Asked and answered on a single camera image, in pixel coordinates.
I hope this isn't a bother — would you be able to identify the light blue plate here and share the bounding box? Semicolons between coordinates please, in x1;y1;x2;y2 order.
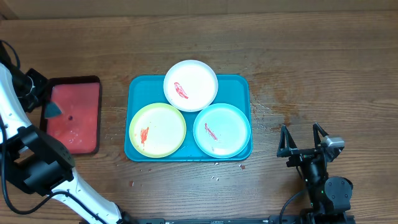
193;103;251;159

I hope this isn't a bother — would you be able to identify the dark green sponge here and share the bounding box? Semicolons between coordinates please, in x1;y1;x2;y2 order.
44;101;63;119

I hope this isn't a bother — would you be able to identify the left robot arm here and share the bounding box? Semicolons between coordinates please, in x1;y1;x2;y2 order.
1;40;138;223

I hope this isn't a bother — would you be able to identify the white plate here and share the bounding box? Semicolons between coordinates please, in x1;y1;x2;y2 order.
163;60;218;112

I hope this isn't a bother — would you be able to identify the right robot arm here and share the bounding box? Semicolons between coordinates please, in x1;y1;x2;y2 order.
269;123;355;223

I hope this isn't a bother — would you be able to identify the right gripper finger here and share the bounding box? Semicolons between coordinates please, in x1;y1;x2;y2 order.
277;125;297;157
313;123;328;146

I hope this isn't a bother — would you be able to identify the teal plastic tray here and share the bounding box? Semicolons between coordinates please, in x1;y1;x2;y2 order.
124;74;251;162

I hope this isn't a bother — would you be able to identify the red tray with dark rim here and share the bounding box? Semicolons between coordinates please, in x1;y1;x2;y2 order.
40;75;102;154

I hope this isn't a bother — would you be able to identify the yellow-green plate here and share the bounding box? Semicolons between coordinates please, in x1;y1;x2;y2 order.
128;103;187;159

